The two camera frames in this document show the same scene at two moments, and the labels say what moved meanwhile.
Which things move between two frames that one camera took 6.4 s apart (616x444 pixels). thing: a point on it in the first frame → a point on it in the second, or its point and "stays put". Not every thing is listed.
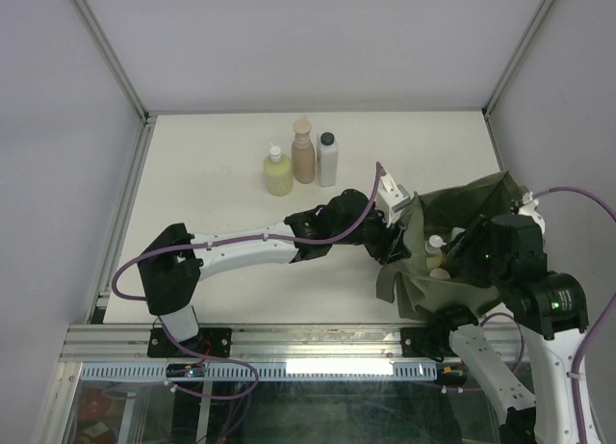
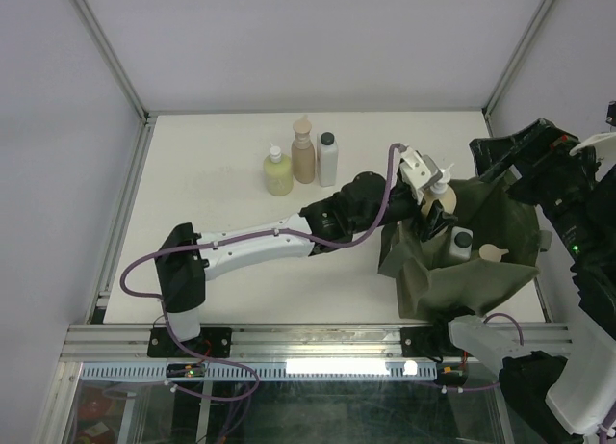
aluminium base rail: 107,344 stays put
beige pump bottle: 303,155 stays put
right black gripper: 464,241 → 534,148
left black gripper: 390,246 → 437,217
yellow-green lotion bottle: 278,172 stays put
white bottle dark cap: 327,153 stays put
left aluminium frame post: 107,48 stays put
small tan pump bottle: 434,253 → 440,191
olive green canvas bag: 449,214 stays put
